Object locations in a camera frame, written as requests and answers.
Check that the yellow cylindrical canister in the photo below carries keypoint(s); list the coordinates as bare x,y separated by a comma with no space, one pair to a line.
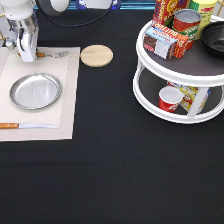
205,8

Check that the red tomato soup can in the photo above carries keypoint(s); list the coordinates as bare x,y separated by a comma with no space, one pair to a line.
186,22

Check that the round wooden coaster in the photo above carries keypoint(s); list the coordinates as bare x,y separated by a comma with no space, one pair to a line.
96,55

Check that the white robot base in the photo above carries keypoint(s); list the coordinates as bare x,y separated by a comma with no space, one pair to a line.
98,4

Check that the wooden-handled fork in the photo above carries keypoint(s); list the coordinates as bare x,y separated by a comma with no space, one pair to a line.
56,55

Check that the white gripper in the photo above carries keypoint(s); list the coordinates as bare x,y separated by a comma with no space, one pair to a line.
24,42

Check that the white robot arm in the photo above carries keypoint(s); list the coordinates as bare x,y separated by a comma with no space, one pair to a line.
20,27

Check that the chocolate cake mix box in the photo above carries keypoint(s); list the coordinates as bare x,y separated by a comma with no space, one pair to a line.
164,42

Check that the round silver metal plate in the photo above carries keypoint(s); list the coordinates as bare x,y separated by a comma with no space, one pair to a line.
35,91

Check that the white two-tier turntable rack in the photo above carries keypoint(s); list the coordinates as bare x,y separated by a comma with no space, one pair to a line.
196,68

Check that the beige woven placemat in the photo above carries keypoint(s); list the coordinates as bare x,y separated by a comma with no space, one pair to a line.
60,113

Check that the wooden-handled knife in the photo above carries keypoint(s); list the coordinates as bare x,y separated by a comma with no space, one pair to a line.
25,125

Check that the black bowl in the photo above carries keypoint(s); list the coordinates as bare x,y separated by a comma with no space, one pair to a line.
212,37

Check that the yellow box on lower shelf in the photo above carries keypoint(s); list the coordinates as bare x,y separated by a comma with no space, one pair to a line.
189,96

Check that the red and yellow box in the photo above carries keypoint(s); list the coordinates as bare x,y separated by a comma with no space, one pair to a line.
164,10

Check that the small red cup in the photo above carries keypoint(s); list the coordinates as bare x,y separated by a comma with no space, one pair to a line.
170,98

